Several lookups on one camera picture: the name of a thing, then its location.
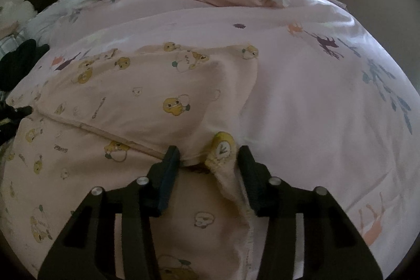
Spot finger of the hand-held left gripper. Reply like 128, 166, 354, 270
0, 105, 33, 123

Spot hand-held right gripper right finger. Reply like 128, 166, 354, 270
237, 145, 375, 280

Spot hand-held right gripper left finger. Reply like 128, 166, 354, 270
37, 145, 181, 280

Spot beige cartoon print baby garment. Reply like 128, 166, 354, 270
0, 42, 263, 280

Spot plaid cloth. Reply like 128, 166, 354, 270
0, 32, 25, 52

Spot white plush toy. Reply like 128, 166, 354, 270
0, 1, 36, 29

